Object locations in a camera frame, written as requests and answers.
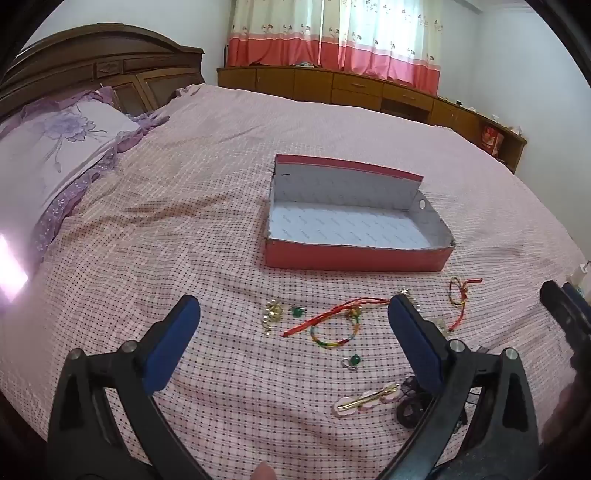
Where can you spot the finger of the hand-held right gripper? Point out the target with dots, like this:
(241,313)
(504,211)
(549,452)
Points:
(570,311)

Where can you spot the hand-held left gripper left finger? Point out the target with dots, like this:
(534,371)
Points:
(173,341)

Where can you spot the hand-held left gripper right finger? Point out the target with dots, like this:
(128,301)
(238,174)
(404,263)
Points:
(415,341)

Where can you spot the red cardboard box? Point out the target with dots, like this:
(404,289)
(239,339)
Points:
(351,256)

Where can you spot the green gem earring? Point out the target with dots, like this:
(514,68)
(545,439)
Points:
(297,312)

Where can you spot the person's left hand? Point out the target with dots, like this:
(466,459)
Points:
(263,473)

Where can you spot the pink flower gold hair clip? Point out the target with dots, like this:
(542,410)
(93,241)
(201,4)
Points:
(364,399)

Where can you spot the pink checked bedspread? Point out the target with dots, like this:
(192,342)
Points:
(184,230)

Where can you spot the red gift box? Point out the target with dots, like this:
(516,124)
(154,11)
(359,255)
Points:
(493,141)

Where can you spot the purple floral pillow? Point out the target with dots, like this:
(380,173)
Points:
(69,138)

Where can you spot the long wooden cabinet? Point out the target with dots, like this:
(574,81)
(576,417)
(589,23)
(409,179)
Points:
(360,85)

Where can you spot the dark wooden headboard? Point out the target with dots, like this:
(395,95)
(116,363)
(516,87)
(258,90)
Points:
(101,55)

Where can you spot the white and pink curtain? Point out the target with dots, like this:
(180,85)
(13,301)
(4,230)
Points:
(332,32)

